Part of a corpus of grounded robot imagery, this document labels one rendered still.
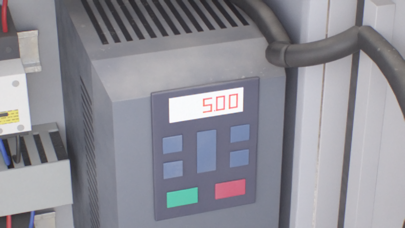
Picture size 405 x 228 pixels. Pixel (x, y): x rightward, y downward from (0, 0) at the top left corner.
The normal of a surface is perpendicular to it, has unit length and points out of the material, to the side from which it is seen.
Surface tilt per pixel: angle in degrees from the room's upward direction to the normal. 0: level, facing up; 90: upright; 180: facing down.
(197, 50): 25
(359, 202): 90
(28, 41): 90
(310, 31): 90
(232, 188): 90
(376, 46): 45
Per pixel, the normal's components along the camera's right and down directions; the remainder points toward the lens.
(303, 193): 0.30, 0.48
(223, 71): 0.13, -0.58
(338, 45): -0.12, -0.09
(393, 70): -0.58, -0.37
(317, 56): -0.22, 0.48
